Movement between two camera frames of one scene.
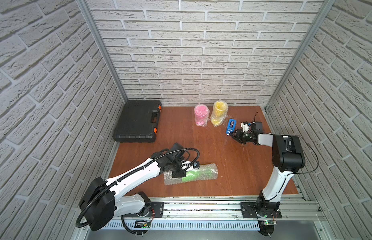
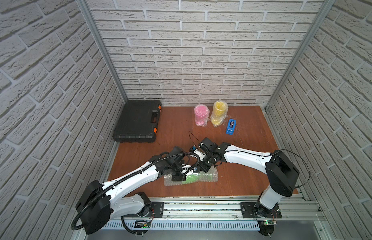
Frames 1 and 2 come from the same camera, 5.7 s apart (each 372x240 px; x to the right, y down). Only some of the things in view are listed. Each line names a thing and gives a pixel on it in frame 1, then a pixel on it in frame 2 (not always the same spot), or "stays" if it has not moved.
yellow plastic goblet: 219,112 stays
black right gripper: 238,136 -> 202,167
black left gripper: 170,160 stays
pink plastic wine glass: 201,112 stays
